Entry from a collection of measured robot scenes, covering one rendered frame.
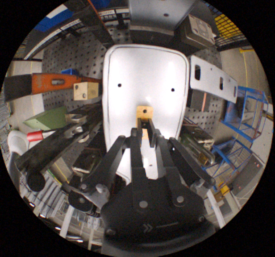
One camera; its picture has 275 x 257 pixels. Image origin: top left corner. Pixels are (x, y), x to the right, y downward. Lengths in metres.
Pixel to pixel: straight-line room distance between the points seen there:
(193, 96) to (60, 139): 0.34
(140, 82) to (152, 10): 0.18
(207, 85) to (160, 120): 0.19
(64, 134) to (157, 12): 0.30
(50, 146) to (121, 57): 0.23
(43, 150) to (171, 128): 0.28
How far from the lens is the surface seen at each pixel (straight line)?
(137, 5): 0.23
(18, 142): 0.77
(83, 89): 0.18
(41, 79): 0.15
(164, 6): 0.23
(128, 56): 0.23
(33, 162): 0.16
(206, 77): 0.30
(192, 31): 0.25
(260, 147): 8.08
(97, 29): 0.34
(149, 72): 0.22
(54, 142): 0.16
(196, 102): 0.30
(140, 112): 0.20
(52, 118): 0.64
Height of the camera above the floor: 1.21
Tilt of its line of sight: 69 degrees down
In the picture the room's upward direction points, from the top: 179 degrees counter-clockwise
